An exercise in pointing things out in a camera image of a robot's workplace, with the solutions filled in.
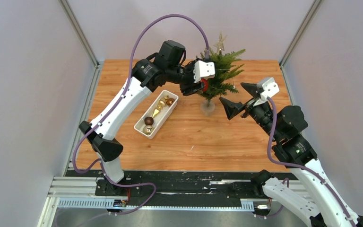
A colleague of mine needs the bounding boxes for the aluminium frame post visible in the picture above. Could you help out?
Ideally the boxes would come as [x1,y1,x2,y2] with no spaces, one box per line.
[59,0,100,67]
[279,0,323,69]

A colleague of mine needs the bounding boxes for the left aluminium frame post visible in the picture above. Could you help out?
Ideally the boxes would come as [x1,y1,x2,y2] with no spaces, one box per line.
[59,0,100,67]

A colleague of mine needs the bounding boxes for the gold finial ornament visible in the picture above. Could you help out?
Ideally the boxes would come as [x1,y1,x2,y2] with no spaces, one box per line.
[151,96,169,118]

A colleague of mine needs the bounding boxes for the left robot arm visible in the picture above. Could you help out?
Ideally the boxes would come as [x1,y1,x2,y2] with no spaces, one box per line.
[79,40,215,196]

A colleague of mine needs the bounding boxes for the right aluminium frame post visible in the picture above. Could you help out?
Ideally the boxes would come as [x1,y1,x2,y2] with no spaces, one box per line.
[279,0,323,69]

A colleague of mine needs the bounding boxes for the red glitter ball ornament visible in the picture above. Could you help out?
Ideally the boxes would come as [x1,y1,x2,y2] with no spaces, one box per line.
[200,79,209,93]

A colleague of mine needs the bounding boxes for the small green christmas tree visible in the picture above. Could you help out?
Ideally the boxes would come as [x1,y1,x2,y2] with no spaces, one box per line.
[199,49,246,116]

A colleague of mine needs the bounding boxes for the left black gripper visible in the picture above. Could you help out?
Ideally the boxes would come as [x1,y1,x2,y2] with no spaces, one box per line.
[167,58,206,97]

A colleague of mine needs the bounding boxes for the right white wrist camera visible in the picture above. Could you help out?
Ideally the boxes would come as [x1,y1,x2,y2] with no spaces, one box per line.
[253,77,280,106]

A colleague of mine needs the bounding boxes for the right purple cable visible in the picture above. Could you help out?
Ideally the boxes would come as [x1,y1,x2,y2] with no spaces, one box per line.
[253,97,357,227]

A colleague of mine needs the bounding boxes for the bronze ball ornament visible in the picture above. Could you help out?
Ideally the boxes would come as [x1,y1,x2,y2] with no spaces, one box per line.
[166,98,175,106]

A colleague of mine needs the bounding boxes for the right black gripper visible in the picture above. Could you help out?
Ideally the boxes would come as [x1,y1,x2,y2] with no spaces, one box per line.
[218,82,281,141]

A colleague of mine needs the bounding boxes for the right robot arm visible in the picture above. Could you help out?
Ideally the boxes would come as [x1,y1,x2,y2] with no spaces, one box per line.
[220,78,363,227]

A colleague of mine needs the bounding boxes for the white ornament tray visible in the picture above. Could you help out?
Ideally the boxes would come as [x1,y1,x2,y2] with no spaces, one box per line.
[134,90,179,139]

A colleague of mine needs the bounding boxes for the purple cable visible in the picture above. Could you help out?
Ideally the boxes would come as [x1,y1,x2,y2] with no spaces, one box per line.
[253,97,357,227]
[72,14,210,217]

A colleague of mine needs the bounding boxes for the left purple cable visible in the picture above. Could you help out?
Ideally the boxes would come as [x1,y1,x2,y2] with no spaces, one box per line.
[72,14,210,217]

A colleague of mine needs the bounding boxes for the white slotted cable duct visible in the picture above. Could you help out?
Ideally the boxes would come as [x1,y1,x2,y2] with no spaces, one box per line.
[57,198,255,212]

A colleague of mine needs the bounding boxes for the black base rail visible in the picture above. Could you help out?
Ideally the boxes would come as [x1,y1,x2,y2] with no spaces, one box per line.
[95,171,268,208]

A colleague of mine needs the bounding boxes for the gold ball ornament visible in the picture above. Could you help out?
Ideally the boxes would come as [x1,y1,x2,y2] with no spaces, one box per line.
[142,125,155,136]

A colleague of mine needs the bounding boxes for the dark brown ball ornament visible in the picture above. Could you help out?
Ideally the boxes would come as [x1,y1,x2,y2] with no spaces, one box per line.
[144,116,155,126]

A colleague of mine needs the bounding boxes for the silver star ornament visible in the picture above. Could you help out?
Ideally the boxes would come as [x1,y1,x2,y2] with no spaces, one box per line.
[213,32,227,53]

